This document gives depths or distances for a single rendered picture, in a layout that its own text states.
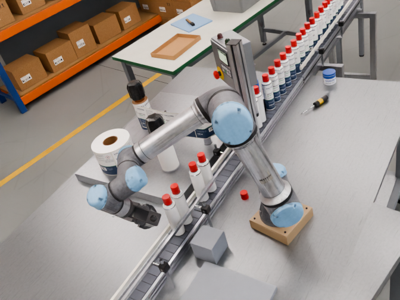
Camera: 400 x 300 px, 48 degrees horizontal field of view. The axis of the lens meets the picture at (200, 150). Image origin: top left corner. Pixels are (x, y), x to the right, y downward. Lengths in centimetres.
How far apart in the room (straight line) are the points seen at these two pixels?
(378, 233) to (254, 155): 63
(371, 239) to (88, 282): 111
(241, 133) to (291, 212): 38
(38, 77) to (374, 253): 455
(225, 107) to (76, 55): 458
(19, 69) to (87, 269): 378
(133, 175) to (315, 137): 110
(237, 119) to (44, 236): 125
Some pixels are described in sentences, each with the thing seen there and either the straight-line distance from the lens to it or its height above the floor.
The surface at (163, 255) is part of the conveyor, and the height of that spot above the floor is 88.
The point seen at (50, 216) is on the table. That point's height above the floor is 83.
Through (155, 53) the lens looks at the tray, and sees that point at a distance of 349.
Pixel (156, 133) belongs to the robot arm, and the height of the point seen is 140.
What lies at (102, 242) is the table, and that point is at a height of 83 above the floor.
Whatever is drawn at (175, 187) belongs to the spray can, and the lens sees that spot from 174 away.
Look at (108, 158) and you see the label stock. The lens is 221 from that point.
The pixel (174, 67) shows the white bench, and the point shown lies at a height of 80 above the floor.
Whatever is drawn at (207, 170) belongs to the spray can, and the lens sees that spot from 188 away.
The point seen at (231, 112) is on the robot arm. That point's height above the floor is 150.
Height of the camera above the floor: 220
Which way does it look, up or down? 36 degrees down
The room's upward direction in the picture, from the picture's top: 17 degrees counter-clockwise
